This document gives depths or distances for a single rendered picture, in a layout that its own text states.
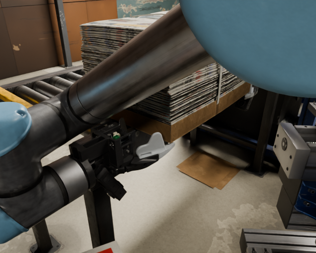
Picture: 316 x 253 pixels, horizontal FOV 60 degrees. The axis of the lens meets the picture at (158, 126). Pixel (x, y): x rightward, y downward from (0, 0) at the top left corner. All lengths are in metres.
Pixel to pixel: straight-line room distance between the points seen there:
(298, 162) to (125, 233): 0.98
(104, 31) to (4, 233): 0.44
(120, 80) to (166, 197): 1.34
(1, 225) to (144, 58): 0.29
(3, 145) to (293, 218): 0.73
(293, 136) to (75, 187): 0.54
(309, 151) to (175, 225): 0.93
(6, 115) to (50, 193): 0.14
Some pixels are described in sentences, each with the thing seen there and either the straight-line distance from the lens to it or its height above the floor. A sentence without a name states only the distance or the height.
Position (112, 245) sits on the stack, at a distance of 0.39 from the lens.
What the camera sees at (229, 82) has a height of 0.89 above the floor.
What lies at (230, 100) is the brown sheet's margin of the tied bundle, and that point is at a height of 0.83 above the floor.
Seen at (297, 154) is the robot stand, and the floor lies 0.76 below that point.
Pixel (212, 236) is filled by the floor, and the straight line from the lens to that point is 1.49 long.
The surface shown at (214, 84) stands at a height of 0.90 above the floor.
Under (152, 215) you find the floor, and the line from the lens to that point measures 1.55.
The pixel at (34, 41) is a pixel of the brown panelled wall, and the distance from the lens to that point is 4.04.
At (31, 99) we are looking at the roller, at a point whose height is 0.79.
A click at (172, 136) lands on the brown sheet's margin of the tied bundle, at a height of 0.83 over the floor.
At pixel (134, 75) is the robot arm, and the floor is 1.02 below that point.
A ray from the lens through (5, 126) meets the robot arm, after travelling 0.38.
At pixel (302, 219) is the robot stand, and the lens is 0.88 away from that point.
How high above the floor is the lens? 1.13
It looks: 29 degrees down
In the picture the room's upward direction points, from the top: straight up
